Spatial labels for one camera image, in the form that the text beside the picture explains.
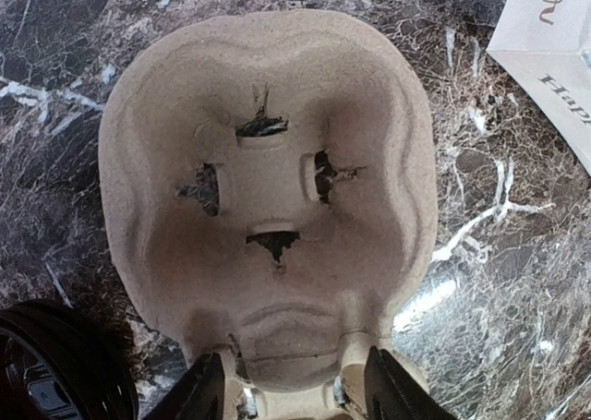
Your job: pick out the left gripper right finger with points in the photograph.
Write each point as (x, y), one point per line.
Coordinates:
(392, 394)

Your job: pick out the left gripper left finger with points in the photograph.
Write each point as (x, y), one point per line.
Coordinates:
(197, 395)

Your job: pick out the stack of black lids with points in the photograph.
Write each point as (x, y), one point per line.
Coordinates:
(57, 364)

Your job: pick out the brown cardboard cup carrier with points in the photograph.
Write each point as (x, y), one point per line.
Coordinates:
(269, 194)

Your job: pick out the white paper takeout bag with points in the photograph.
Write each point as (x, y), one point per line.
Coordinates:
(545, 46)

